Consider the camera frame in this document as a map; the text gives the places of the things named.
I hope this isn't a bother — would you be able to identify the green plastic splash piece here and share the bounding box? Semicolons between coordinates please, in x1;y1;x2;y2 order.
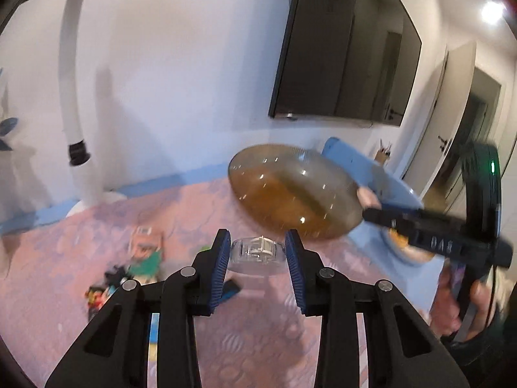
128;251;162;286

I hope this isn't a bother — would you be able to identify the white door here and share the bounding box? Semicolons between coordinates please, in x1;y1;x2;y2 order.
404;41;477;196

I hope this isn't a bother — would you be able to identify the person's right hand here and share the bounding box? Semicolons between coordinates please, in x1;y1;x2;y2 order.
429;264;497;341

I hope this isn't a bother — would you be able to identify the brown glass bowl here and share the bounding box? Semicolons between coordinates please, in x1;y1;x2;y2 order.
228;144;363;239

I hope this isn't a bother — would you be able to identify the pink floral tablecloth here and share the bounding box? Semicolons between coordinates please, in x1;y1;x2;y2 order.
0;177;442;388

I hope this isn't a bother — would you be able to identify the white lamp pole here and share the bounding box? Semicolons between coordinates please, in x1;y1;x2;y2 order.
58;0;126;217

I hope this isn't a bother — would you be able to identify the clear plastic tape dispenser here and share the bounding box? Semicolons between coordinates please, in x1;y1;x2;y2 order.
228;236;287;276

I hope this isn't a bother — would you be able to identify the black wall television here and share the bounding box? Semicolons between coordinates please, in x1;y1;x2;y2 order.
268;0;421;126

